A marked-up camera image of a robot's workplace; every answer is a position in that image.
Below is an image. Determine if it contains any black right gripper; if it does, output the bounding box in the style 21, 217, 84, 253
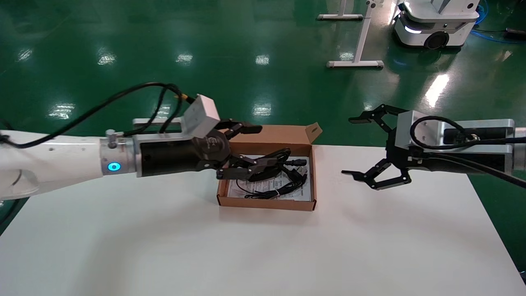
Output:
341, 104, 429, 191

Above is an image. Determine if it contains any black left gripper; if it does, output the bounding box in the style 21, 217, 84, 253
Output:
192, 120, 290, 182

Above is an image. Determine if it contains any black wired computer mouse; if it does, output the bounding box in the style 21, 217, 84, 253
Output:
235, 171, 307, 201

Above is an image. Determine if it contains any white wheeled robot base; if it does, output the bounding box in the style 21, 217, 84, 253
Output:
391, 0, 481, 51

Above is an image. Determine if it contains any brown cardboard box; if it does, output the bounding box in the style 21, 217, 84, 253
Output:
217, 123, 323, 212

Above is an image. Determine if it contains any white printed paper sheet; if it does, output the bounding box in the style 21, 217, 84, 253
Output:
227, 154, 311, 202

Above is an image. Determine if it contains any white table leg stand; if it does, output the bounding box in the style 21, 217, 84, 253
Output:
326, 0, 385, 69
316, 0, 365, 21

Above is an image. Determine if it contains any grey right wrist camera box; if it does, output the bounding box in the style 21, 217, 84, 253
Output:
396, 110, 443, 151

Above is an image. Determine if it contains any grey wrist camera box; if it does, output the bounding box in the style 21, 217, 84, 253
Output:
396, 110, 443, 151
132, 94, 221, 139

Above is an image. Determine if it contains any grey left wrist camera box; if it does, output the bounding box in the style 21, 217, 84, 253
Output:
132, 94, 221, 139

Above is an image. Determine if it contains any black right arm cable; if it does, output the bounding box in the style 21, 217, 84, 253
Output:
410, 116, 526, 188

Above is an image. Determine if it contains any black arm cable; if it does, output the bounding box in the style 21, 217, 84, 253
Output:
0, 82, 196, 149
410, 116, 526, 188

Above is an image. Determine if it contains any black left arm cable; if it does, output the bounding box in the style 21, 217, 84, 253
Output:
0, 82, 196, 149

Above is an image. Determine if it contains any blue floor cable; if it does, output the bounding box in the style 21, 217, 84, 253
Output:
470, 0, 526, 45

